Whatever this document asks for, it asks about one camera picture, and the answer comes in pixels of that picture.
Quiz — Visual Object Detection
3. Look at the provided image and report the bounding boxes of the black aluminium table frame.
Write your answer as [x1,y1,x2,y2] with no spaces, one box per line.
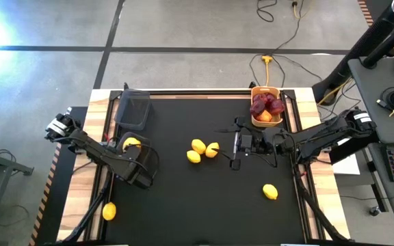
[83,81,321,245]

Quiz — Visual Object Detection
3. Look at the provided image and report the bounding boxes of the yellow plastic basket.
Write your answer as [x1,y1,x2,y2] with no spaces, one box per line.
[250,85,284,128]

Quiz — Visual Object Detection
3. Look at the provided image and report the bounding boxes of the yellow floor cable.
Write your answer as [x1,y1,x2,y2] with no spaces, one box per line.
[317,77,354,105]

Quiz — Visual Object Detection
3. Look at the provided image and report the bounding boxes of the dark mesh basket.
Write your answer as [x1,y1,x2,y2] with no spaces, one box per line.
[114,88,152,131]

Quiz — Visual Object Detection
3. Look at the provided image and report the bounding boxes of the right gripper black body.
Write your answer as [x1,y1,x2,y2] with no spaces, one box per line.
[229,115,275,171]

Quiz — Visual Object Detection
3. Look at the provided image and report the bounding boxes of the yellow plug with cable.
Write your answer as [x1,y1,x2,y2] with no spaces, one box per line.
[291,1,302,20]

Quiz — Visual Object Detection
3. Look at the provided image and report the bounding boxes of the black hazard-striped floor panel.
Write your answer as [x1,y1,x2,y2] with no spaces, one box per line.
[356,0,389,27]
[29,105,88,246]

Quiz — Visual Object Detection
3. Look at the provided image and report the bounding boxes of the yellow bell pepper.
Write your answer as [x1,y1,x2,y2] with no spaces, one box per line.
[122,137,142,152]

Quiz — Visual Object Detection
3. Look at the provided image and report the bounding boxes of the yellow extension cord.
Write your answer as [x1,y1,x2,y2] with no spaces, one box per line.
[261,55,274,87]

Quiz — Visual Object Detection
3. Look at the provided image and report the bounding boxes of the long black floor cable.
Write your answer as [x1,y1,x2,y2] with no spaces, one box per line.
[249,0,324,88]

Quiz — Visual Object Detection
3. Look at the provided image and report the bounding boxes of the black tower stand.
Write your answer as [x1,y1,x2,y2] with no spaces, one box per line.
[311,0,394,105]

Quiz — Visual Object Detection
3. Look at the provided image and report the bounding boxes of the black table mat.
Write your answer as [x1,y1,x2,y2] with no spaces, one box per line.
[103,97,309,245]

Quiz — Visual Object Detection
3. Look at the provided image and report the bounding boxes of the black diagonal frame brace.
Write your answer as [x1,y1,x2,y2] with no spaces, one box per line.
[292,163,350,242]
[62,176,113,243]

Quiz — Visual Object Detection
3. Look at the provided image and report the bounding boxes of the white paper sheet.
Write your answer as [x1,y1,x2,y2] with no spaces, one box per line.
[332,155,361,176]

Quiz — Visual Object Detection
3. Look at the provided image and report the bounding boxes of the yellow lemon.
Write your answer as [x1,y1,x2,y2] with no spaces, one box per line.
[191,138,207,155]
[102,202,118,221]
[186,150,202,164]
[262,183,279,201]
[205,141,220,159]

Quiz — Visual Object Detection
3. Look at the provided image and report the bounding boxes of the looped black floor cable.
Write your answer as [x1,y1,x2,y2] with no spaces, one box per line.
[256,0,278,23]

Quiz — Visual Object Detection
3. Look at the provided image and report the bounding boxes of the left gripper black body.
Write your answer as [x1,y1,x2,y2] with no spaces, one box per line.
[121,159,153,190]

